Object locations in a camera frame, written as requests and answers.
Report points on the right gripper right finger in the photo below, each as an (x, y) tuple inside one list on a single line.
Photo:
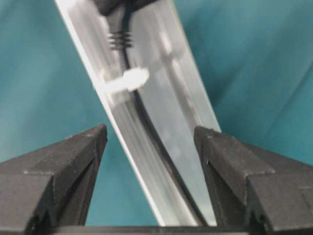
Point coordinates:
[(253, 187)]

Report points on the aluminium profile rail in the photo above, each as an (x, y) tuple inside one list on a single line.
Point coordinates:
[(174, 98)]

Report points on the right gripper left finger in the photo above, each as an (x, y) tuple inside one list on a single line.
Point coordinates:
[(51, 186)]

